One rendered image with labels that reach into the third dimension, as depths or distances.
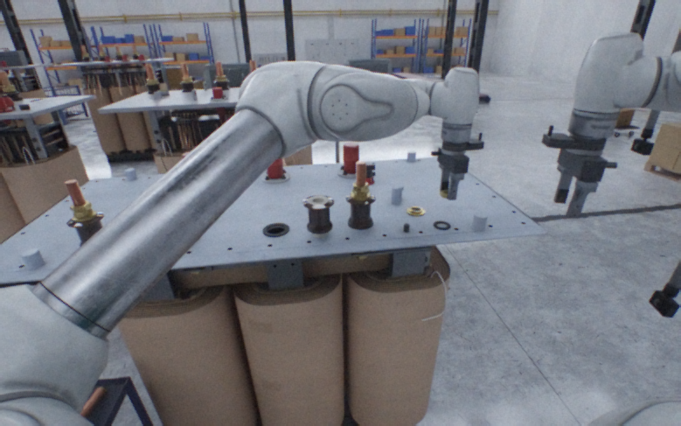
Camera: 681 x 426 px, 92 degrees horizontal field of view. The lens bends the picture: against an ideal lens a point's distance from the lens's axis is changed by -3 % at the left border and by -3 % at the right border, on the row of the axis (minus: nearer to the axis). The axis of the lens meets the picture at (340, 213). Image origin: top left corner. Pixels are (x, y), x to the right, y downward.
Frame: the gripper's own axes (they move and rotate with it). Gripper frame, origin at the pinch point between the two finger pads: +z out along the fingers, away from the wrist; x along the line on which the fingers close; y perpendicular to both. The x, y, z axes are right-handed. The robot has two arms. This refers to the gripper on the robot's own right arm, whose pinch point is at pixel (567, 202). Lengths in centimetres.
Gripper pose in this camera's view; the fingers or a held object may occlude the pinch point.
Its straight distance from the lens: 101.8
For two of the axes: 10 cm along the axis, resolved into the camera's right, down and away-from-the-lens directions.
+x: 1.7, -4.5, 8.7
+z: 0.2, 8.9, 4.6
